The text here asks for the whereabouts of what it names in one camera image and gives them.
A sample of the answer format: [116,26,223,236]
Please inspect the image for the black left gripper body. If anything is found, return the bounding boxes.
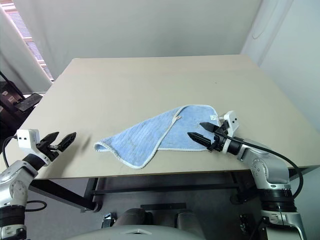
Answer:
[36,139,63,164]

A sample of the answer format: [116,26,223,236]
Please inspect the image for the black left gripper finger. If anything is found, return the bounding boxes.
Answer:
[56,132,77,153]
[39,131,60,146]

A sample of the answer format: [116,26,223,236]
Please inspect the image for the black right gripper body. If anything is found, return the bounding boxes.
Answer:
[208,119,231,153]

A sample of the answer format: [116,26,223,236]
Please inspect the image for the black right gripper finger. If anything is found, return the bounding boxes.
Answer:
[187,131,214,149]
[199,121,218,134]

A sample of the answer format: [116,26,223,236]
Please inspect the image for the light blue towel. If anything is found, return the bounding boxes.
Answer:
[93,104,222,170]

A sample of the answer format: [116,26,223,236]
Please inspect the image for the black phone on stand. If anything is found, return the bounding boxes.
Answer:
[15,92,43,113]

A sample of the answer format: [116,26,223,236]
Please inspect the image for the dark brown cabinet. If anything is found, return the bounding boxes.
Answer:
[0,70,27,137]

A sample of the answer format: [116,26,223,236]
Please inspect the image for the black flat floor plate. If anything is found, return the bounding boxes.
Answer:
[140,202,187,211]

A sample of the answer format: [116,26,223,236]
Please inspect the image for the small dark rounded shape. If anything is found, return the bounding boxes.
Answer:
[174,210,199,229]

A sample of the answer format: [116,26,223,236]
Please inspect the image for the black castor wheel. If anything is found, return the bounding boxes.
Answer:
[239,213,251,234]

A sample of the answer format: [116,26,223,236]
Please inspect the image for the silver castor wheel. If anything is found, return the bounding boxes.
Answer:
[101,211,118,229]

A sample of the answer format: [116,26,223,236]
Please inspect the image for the large dark rounded shape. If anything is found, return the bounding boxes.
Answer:
[116,206,154,229]

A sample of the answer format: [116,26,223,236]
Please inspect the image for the window blind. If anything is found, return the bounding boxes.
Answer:
[4,0,55,83]

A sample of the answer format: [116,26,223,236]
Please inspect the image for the grey robot torso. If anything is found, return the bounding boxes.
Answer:
[59,223,202,240]

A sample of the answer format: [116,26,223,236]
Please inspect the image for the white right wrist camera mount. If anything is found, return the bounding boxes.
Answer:
[219,110,240,154]

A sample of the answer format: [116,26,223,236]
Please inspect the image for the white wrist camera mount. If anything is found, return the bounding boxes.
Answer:
[16,128,50,166]
[219,110,240,154]

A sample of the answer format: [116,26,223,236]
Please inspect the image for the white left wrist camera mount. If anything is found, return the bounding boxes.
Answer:
[16,128,50,166]

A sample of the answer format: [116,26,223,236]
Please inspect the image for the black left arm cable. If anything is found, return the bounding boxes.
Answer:
[2,135,48,213]

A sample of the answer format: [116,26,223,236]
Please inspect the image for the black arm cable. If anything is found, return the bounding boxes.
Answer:
[2,135,48,213]
[224,136,305,201]

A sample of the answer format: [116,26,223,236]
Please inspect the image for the black metal table frame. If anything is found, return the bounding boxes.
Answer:
[29,169,264,214]

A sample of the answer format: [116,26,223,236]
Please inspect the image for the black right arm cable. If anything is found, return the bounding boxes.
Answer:
[224,136,305,201]

